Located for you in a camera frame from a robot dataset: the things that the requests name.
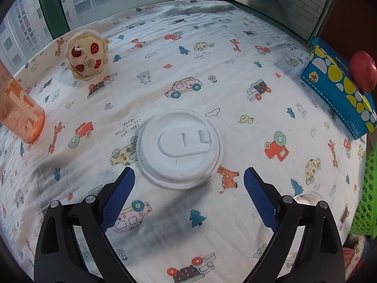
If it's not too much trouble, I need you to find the floral cloth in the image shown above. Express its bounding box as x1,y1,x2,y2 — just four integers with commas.
343,233,377,280

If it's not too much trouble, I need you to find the red apple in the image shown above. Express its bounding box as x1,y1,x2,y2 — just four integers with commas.
349,51,377,94

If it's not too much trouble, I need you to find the green plastic perforated basket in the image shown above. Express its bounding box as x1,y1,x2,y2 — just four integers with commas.
350,153,377,237

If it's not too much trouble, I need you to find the white plastic cup lid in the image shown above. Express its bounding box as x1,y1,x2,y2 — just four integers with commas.
136,108,223,189

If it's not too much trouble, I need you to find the beige strawberry plush toy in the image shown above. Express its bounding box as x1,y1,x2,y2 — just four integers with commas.
64,29,110,81

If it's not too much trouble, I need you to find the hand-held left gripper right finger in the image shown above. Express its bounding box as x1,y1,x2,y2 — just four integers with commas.
243,166,345,283

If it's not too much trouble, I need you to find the green window frame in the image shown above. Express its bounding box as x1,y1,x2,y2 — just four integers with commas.
35,0,340,45

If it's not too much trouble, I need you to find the orange translucent cup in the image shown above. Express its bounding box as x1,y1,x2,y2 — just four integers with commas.
0,59,46,146

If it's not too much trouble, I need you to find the clear plastic cup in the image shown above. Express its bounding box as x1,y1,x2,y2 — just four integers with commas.
293,191,324,205

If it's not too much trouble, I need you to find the blue spotted cardboard box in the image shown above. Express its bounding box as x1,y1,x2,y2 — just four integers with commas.
300,38,377,140

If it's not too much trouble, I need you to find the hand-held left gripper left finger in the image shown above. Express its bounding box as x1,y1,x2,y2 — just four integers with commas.
34,166,136,283

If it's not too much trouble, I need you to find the white cartoon printed blanket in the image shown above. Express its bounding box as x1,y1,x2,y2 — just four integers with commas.
0,0,369,283

